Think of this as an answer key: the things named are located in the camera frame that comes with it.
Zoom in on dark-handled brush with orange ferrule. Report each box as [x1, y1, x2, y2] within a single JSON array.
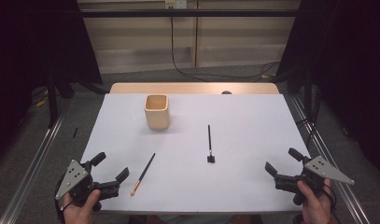
[[130, 152, 156, 197]]

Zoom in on person's left hand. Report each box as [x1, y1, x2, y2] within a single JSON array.
[[62, 189, 102, 224]]

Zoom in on black curtain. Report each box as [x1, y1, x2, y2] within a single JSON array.
[[0, 0, 104, 166], [275, 0, 380, 171]]

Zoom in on black wall cable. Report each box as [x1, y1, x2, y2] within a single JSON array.
[[169, 6, 282, 82]]

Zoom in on hand-held gripper cable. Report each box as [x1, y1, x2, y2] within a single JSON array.
[[54, 178, 74, 224], [321, 183, 338, 216]]

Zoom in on beige square cup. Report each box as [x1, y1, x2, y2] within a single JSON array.
[[144, 93, 170, 131]]

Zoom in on black floor cables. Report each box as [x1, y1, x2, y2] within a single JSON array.
[[298, 90, 323, 147]]

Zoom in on black stand post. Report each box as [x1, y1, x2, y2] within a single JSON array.
[[46, 71, 60, 129], [303, 66, 314, 120]]

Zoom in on person's right hand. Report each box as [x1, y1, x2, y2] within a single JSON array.
[[296, 178, 333, 224]]

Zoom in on aluminium rail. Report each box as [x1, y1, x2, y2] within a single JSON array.
[[0, 99, 75, 224], [289, 94, 373, 224]]

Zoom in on black horizontal frame bar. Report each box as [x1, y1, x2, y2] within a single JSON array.
[[79, 8, 301, 19]]

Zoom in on left hand-held gripper cable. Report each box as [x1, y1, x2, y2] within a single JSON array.
[[54, 178, 74, 224]]

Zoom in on right hand-held gripper cable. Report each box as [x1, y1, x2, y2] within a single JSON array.
[[321, 183, 338, 216]]

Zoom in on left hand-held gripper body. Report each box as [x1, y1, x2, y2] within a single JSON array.
[[55, 159, 120, 213]]

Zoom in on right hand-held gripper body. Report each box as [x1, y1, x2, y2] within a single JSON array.
[[274, 155, 356, 206]]

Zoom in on wall socket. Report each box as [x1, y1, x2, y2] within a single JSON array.
[[164, 0, 188, 9]]

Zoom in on white table mat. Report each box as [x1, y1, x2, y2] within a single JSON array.
[[78, 92, 313, 215]]

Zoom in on black brush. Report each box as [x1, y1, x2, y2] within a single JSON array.
[[206, 124, 216, 164]]

